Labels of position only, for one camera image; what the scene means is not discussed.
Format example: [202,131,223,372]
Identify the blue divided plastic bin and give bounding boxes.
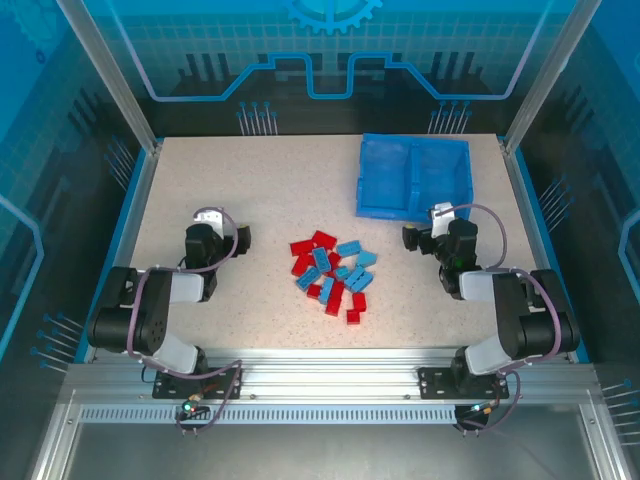
[355,132,472,221]

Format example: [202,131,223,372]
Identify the blue table border strip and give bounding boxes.
[507,144,592,364]
[73,142,164,365]

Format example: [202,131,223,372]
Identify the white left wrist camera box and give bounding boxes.
[193,209,225,236]

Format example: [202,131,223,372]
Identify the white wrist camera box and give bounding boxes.
[430,202,457,239]
[193,209,225,236]

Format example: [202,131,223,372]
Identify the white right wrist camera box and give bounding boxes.
[430,202,457,239]

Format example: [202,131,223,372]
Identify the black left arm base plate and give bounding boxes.
[152,367,244,400]

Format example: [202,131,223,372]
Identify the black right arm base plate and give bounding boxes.
[418,367,510,400]

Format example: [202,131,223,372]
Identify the wide aluminium mounting rail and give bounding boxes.
[64,347,601,401]

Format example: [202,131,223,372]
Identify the slotted grey cable duct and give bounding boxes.
[78,405,460,426]

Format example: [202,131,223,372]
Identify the aluminium frame post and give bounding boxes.
[501,0,605,156]
[55,0,164,156]

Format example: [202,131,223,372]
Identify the aluminium frame side rail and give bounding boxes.
[577,394,634,480]
[27,389,84,480]

